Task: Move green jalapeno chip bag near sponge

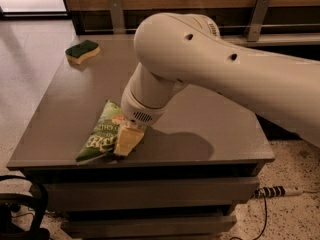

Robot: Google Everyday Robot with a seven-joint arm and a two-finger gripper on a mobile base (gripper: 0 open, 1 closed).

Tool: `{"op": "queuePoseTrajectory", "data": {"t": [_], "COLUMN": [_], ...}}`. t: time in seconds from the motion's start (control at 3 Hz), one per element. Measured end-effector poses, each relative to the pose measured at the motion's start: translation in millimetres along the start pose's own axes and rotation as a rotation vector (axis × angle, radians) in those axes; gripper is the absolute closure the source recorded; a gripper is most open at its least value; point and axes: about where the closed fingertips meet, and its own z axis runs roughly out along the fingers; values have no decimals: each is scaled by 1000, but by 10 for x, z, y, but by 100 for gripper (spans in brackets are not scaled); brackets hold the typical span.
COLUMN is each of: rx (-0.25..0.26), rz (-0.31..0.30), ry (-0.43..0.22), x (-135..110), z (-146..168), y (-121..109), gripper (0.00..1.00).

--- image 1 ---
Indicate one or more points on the left metal bracket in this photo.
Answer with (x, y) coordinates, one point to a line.
(117, 16)

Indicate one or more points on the grey drawer cabinet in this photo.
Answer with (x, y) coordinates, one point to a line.
(202, 135)

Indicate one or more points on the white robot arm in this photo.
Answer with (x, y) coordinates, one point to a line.
(175, 50)

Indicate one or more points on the green and yellow sponge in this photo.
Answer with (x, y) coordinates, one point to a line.
(78, 53)

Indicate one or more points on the grey drawer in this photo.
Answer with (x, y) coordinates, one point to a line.
(161, 227)
(150, 194)

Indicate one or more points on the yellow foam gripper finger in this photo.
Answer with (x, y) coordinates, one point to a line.
(128, 137)

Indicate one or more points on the metal bracket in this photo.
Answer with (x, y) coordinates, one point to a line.
(253, 30)
(117, 16)

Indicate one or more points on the white power strip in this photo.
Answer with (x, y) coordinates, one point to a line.
(276, 191)

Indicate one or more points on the green jalapeno chip bag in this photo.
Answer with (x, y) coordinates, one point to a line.
(103, 137)

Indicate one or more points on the right metal bracket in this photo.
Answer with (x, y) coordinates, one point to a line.
(253, 30)

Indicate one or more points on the upper grey drawer front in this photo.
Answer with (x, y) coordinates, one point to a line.
(150, 194)

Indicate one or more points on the lower grey drawer front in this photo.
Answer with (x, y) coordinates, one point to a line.
(161, 227)

